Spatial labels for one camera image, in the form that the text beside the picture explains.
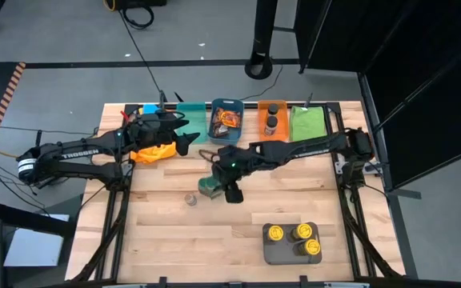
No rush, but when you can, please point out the green-lid spice jar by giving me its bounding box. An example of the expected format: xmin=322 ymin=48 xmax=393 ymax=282
xmin=197 ymin=174 xmax=226 ymax=200

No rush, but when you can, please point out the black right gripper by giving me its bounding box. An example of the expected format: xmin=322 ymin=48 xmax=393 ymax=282
xmin=209 ymin=146 xmax=258 ymax=204

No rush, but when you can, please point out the black stand pole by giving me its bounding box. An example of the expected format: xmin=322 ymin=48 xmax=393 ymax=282
xmin=244 ymin=0 xmax=279 ymax=80

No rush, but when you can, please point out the orange spice packet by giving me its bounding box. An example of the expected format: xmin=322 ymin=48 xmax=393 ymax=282
xmin=218 ymin=108 xmax=243 ymax=129

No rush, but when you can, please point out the orange plastic bin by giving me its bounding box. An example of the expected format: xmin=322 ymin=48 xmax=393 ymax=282
xmin=257 ymin=99 xmax=291 ymax=143

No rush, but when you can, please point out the green cloth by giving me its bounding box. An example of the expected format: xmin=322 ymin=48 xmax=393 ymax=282
xmin=289 ymin=106 xmax=328 ymax=142

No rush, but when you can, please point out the yellow-lid spice jar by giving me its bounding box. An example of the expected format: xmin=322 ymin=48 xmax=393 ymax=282
xmin=292 ymin=222 xmax=314 ymax=242
xmin=266 ymin=224 xmax=285 ymax=243
xmin=298 ymin=238 xmax=322 ymax=257

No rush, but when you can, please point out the black room divider panel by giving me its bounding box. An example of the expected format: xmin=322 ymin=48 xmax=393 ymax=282
xmin=294 ymin=0 xmax=461 ymax=190

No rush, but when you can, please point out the teal plastic bin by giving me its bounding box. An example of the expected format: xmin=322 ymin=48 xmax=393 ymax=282
xmin=175 ymin=102 xmax=209 ymax=145

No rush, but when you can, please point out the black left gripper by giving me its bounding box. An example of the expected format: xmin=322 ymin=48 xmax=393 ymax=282
xmin=134 ymin=112 xmax=201 ymax=156

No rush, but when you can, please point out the blue-grey plastic bin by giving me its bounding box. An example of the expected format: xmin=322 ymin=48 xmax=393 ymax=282
xmin=208 ymin=98 xmax=246 ymax=146

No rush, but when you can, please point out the grey plastic bin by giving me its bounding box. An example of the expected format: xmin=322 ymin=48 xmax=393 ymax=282
xmin=262 ymin=222 xmax=323 ymax=266

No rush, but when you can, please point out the brown spice packet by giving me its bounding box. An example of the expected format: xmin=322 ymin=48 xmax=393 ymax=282
xmin=212 ymin=122 xmax=230 ymax=139

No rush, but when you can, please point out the yellow cloth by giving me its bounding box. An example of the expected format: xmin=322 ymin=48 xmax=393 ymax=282
xmin=130 ymin=142 xmax=178 ymax=164

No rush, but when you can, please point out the black floor cable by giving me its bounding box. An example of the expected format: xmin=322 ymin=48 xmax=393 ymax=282
xmin=116 ymin=6 xmax=166 ymax=103

